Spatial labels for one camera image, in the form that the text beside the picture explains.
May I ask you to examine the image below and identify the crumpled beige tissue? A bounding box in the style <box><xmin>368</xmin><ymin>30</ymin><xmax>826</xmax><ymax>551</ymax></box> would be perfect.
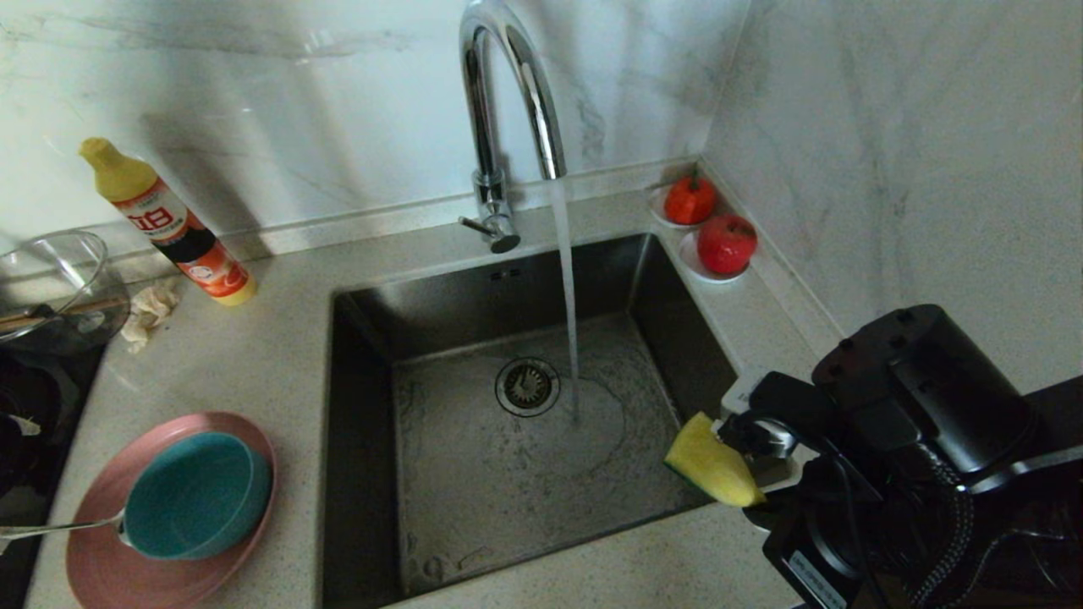
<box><xmin>120</xmin><ymin>280</ymin><xmax>179</xmax><ymax>353</ymax></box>

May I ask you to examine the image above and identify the black stove top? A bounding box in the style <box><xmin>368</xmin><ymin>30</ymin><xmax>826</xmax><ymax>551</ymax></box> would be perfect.
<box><xmin>0</xmin><ymin>343</ymin><xmax>107</xmax><ymax>609</ymax></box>

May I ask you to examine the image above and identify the pink plate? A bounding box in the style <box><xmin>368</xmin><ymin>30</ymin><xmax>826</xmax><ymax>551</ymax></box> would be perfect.
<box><xmin>66</xmin><ymin>412</ymin><xmax>277</xmax><ymax>609</ymax></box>

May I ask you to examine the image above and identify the clear glass bowl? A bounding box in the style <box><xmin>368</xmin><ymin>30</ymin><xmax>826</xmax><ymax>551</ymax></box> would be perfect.
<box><xmin>0</xmin><ymin>230</ymin><xmax>130</xmax><ymax>354</ymax></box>

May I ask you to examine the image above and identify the small white dish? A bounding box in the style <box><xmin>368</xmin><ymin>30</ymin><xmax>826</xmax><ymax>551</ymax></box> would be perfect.
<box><xmin>649</xmin><ymin>185</ymin><xmax>720</xmax><ymax>229</ymax></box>
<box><xmin>679</xmin><ymin>230</ymin><xmax>752</xmax><ymax>284</ymax></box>

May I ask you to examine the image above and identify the stainless steel sink basin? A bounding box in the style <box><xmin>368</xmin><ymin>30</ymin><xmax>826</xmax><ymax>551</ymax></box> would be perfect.
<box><xmin>320</xmin><ymin>233</ymin><xmax>767</xmax><ymax>609</ymax></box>

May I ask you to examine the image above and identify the round metal drain strainer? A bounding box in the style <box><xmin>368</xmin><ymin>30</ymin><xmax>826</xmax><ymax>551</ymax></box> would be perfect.
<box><xmin>494</xmin><ymin>356</ymin><xmax>560</xmax><ymax>418</ymax></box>

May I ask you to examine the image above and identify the clear running water stream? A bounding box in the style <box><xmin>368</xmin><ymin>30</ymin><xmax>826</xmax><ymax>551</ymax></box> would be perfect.
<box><xmin>550</xmin><ymin>179</ymin><xmax>585</xmax><ymax>424</ymax></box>

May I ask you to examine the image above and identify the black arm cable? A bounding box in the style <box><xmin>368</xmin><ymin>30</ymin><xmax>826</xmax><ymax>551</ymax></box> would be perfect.
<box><xmin>910</xmin><ymin>444</ymin><xmax>1083</xmax><ymax>609</ymax></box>

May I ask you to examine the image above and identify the yellow green sponge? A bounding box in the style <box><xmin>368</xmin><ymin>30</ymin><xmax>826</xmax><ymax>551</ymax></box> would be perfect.
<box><xmin>664</xmin><ymin>412</ymin><xmax>767</xmax><ymax>508</ymax></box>

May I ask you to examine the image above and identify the red apple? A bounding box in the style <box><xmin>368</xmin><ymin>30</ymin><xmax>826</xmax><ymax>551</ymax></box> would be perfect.
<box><xmin>697</xmin><ymin>213</ymin><xmax>758</xmax><ymax>276</ymax></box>

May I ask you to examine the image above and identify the brown wooden stick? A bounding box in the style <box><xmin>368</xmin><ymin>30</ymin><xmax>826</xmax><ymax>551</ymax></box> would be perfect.
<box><xmin>0</xmin><ymin>298</ymin><xmax>124</xmax><ymax>333</ymax></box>

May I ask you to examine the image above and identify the chrome gooseneck faucet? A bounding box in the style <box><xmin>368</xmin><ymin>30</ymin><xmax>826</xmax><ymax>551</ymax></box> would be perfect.
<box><xmin>459</xmin><ymin>0</ymin><xmax>566</xmax><ymax>255</ymax></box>

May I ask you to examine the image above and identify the teal bowl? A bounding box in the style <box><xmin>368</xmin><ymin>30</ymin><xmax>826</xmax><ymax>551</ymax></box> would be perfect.
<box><xmin>123</xmin><ymin>432</ymin><xmax>272</xmax><ymax>560</ymax></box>

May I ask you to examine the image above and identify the yellow capped dish soap bottle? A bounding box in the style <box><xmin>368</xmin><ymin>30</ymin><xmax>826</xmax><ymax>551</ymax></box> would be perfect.
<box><xmin>78</xmin><ymin>138</ymin><xmax>257</xmax><ymax>306</ymax></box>

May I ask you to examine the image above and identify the metal spoon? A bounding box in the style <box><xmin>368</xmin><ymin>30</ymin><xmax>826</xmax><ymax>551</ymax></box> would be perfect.
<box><xmin>0</xmin><ymin>510</ymin><xmax>135</xmax><ymax>546</ymax></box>

